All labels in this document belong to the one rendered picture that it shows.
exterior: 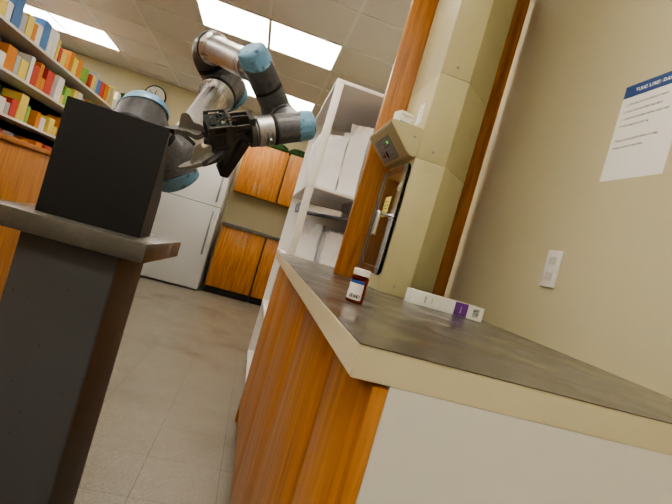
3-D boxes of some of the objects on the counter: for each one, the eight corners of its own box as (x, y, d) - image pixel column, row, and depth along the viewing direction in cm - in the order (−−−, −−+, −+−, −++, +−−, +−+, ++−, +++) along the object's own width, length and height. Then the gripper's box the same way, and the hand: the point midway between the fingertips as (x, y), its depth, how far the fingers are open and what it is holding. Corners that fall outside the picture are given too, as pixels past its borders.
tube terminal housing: (413, 296, 197) (465, 117, 196) (443, 309, 165) (506, 96, 164) (356, 280, 192) (410, 97, 192) (376, 290, 160) (440, 71, 160)
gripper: (243, 91, 117) (159, 98, 110) (267, 139, 107) (176, 151, 100) (243, 120, 124) (164, 129, 117) (266, 169, 113) (180, 182, 106)
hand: (170, 149), depth 110 cm, fingers open, 14 cm apart
